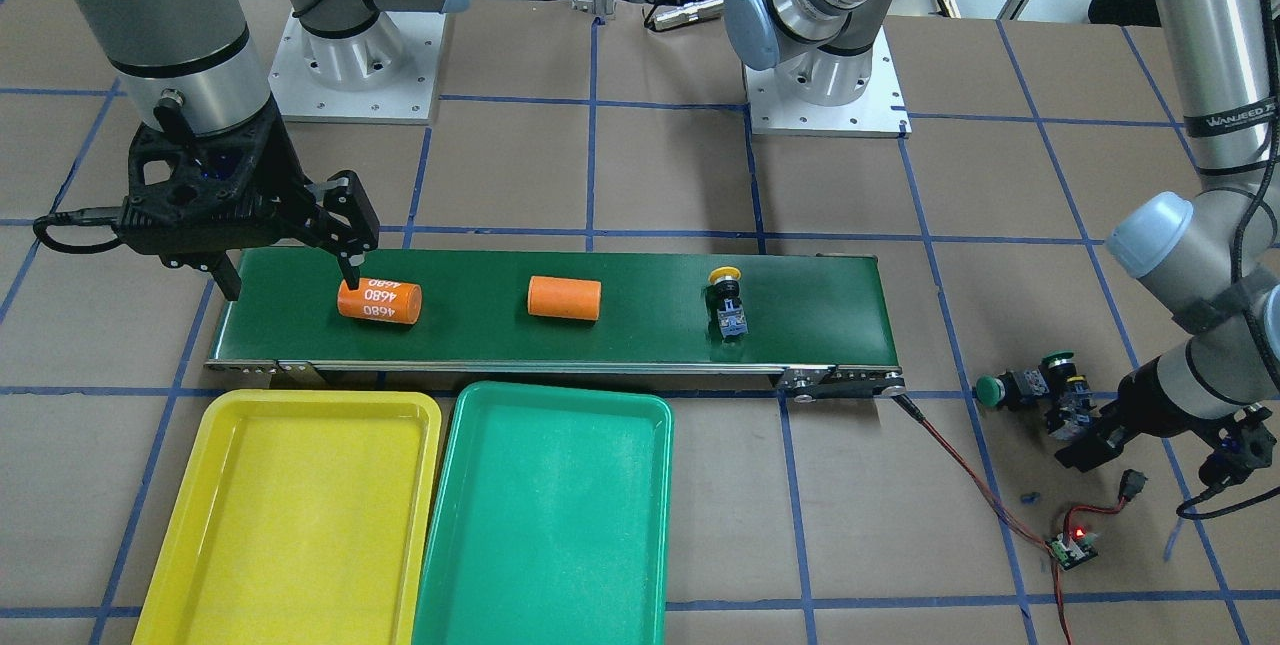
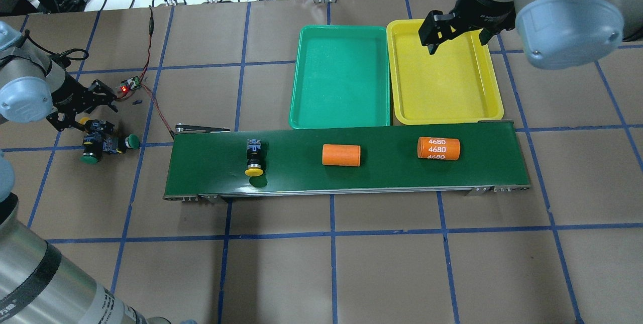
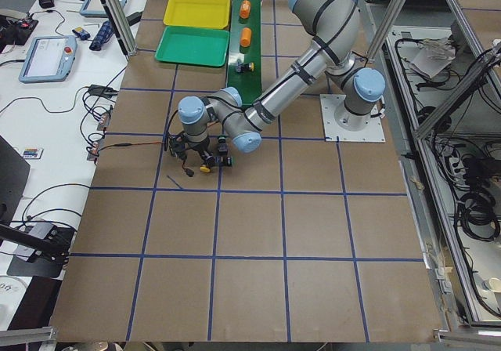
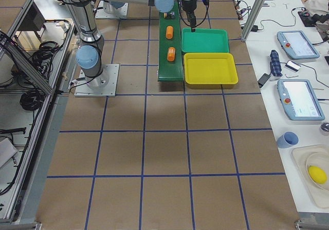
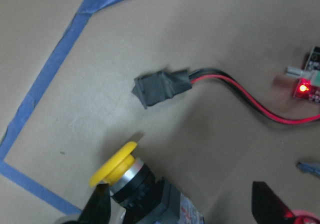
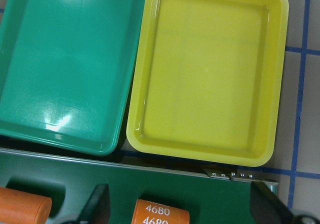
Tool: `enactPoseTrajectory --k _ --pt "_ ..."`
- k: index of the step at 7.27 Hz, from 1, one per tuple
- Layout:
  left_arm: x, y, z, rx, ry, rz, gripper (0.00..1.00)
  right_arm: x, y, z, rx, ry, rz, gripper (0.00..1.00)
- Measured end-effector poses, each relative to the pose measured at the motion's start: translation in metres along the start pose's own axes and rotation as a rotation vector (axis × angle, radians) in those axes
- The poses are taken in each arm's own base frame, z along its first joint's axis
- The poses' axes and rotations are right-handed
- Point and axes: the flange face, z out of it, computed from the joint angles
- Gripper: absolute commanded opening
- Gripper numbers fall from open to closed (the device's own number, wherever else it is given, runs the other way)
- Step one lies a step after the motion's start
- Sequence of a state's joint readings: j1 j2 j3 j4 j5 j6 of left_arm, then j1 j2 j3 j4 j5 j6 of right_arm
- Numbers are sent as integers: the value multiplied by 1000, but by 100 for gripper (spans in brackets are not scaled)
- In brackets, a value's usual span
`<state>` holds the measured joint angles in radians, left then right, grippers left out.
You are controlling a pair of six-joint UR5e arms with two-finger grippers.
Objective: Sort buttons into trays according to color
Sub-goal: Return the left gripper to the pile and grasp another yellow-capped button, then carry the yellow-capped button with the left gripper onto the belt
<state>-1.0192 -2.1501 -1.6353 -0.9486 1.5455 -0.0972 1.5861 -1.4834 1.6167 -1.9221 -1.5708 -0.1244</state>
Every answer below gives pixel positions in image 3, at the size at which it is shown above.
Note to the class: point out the green plastic tray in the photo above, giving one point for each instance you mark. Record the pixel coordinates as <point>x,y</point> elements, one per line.
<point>193,46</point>

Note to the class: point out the aluminium frame post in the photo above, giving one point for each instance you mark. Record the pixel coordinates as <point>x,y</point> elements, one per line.
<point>120,26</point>

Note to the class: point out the near teach pendant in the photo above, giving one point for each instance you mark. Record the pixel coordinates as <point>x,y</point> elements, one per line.
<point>49,59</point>

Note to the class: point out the green push button right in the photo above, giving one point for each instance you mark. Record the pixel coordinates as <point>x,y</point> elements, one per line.
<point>222,146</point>

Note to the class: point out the black inline switch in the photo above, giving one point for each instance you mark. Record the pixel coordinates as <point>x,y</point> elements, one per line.
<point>189,172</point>

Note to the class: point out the green conveyor belt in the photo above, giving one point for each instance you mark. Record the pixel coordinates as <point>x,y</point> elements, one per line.
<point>248,84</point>

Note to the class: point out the orange cylinder marked 4680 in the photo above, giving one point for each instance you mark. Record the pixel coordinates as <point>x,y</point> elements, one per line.
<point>245,9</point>

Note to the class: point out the plain orange cylinder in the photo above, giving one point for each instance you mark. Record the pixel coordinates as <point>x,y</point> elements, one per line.
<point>245,37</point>

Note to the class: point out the yellow plastic tray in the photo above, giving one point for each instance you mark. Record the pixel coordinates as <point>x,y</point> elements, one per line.
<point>212,14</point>

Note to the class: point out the green push button left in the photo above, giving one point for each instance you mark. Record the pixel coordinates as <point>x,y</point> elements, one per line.
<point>223,161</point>

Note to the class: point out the green push button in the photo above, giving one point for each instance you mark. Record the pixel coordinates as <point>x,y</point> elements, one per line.
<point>223,161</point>
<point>222,146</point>

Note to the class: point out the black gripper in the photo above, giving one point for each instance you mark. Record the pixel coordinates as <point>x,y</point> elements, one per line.
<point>198,147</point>

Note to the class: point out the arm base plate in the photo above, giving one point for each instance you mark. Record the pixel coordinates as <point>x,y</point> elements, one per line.
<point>342,126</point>

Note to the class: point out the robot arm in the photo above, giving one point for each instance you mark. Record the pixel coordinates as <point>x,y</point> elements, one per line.
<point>334,26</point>

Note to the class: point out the black power adapter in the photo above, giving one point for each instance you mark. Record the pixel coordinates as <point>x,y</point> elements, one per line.
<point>46,4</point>

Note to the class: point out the blue checkered cloth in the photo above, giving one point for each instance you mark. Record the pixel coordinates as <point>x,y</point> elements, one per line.
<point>102,37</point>

